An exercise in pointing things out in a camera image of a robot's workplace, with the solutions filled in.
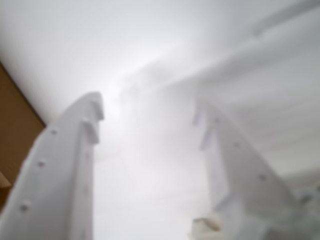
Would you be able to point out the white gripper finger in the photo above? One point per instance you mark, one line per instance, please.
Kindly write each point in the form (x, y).
(240, 180)
(57, 175)

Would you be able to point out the brown cardboard box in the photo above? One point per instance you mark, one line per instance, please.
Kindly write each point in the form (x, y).
(15, 120)

